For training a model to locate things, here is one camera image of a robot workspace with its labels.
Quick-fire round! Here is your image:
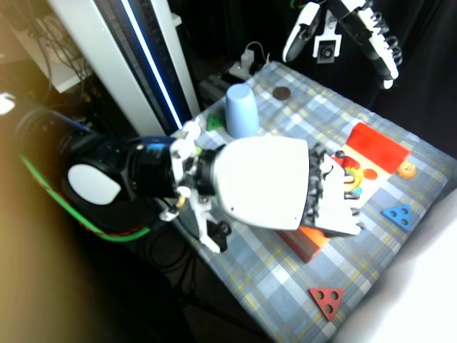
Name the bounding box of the white column with blue light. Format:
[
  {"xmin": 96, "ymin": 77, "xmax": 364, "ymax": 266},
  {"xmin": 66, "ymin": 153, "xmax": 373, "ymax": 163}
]
[{"xmin": 48, "ymin": 0, "xmax": 201, "ymax": 139}]

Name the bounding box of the tan flower biscuit toy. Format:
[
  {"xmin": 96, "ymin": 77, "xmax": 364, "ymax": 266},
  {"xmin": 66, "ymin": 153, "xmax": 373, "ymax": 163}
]
[{"xmin": 397, "ymin": 162, "xmax": 417, "ymax": 179}]

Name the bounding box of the blue plastic cup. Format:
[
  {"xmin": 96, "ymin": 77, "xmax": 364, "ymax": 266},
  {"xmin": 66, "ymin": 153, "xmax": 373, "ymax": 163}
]
[{"xmin": 224, "ymin": 84, "xmax": 260, "ymax": 139}]

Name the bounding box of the strawberry blueberry toy cupcake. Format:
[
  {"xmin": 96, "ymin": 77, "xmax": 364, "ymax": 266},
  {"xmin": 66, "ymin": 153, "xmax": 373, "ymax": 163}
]
[{"xmin": 331, "ymin": 149, "xmax": 360, "ymax": 171}]

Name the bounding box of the green triangle block with holes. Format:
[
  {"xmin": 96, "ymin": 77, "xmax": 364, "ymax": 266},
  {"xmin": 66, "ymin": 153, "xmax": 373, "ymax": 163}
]
[{"xmin": 206, "ymin": 113, "xmax": 226, "ymax": 131}]

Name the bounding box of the black backdrop cloth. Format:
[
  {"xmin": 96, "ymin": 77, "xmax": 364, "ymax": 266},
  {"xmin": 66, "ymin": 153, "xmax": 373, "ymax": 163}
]
[{"xmin": 167, "ymin": 0, "xmax": 457, "ymax": 160}]

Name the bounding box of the white power adapter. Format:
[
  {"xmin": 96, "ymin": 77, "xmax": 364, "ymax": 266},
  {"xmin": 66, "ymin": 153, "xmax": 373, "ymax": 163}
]
[{"xmin": 228, "ymin": 41, "xmax": 271, "ymax": 81}]

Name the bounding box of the red triangle block with holes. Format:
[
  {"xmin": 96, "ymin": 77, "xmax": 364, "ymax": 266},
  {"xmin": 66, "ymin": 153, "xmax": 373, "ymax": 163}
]
[{"xmin": 308, "ymin": 287, "xmax": 344, "ymax": 322}]

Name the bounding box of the orange red box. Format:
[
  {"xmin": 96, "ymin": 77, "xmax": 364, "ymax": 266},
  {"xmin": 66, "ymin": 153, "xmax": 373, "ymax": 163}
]
[{"xmin": 276, "ymin": 122, "xmax": 411, "ymax": 264}]

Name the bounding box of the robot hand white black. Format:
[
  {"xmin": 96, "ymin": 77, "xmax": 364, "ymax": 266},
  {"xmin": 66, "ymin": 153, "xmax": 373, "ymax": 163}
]
[
  {"xmin": 212, "ymin": 135, "xmax": 366, "ymax": 239},
  {"xmin": 281, "ymin": 0, "xmax": 404, "ymax": 90}
]

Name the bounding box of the peach slice toy cupcake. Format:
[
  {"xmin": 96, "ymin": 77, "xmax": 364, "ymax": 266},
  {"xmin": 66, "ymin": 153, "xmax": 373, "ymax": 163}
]
[{"xmin": 342, "ymin": 168, "xmax": 363, "ymax": 190}]

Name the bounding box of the blue triangle block with holes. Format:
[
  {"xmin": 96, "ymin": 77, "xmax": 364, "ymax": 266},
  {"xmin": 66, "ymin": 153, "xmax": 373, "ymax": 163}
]
[{"xmin": 381, "ymin": 205, "xmax": 413, "ymax": 232}]

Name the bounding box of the white shelf with cables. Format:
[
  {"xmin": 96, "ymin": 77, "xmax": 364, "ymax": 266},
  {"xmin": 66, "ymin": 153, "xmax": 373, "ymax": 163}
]
[{"xmin": 6, "ymin": 14, "xmax": 94, "ymax": 94}]

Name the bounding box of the blue plaid table cloth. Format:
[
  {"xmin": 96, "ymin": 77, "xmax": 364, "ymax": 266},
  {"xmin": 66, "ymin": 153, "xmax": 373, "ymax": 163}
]
[{"xmin": 171, "ymin": 60, "xmax": 449, "ymax": 343}]

